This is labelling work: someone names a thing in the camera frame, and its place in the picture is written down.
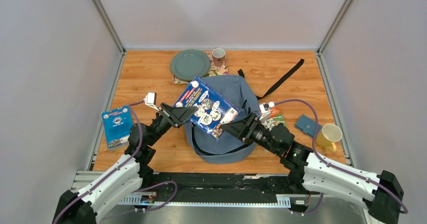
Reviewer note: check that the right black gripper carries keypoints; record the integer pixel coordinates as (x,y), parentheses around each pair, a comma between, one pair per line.
(244,128)

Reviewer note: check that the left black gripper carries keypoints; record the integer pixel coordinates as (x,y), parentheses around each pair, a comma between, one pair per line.
(175,116)

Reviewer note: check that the dark blue treehouse book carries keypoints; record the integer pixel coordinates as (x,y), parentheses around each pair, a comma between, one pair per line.
(213,109)

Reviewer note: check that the blue-grey backpack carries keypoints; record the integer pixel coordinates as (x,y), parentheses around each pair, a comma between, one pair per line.
(228,149)

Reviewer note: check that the orange treehouse book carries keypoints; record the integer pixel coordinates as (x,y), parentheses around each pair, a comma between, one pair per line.
(274,119)

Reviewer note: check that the light blue treehouse book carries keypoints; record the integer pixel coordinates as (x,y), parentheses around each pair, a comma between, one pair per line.
(117,124)

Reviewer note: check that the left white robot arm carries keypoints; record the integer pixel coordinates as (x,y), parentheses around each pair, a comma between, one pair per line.
(91,203)

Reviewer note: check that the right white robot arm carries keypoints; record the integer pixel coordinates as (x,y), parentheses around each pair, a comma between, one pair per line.
(380,194)

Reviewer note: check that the green ceramic plate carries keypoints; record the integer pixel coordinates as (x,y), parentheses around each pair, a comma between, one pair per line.
(190,63)

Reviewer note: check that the floral placemat tray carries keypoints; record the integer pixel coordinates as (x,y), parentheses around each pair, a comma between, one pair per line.
(214,71)

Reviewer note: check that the pink patterned mug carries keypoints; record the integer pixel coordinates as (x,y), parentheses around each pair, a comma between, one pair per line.
(218,56)

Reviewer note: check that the teal wallet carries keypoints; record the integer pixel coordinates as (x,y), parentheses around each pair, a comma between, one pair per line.
(307,125)

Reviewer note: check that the yellow mug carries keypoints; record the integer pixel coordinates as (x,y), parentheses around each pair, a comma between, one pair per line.
(329,135)

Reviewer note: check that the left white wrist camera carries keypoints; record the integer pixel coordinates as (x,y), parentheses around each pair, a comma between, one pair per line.
(151,99)

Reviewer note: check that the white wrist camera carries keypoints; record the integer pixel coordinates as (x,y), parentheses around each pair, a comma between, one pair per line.
(265,110)
(151,99)

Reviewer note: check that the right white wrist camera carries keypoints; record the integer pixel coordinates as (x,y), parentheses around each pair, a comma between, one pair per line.
(265,110)

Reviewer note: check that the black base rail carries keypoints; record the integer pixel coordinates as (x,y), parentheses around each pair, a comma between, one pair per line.
(220,190)

